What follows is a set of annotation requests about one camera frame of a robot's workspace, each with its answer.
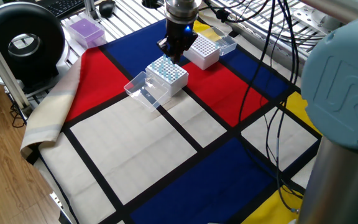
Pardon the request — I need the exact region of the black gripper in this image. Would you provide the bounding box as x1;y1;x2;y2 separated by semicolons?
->
157;21;198;65

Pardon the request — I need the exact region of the white pipette tip box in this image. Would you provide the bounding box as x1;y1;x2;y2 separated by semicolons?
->
183;26;238;71
124;54;190;113

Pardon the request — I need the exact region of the black round object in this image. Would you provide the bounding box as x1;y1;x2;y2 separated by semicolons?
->
141;0;165;9

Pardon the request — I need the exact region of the black computer mouse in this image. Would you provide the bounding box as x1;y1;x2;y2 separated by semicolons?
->
99;0;117;19

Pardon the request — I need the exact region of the clear box purple tip rack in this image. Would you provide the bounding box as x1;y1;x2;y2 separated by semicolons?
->
65;15;108;50

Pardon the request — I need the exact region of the colour block tablecloth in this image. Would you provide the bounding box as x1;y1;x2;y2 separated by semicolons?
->
34;15;323;224

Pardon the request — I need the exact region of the black keyboard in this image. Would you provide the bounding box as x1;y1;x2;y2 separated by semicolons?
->
40;0;88;18

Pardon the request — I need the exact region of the black round machine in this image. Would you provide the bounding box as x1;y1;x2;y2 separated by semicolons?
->
0;1;67;88

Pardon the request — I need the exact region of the silver metal mounting plate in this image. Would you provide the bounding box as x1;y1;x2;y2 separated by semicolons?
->
292;6;335;35

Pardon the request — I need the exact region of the aluminium profile frame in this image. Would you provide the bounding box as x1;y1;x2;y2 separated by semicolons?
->
0;18;33;118

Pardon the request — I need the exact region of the thin black floor cable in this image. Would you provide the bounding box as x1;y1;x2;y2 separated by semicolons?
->
8;101;27;129

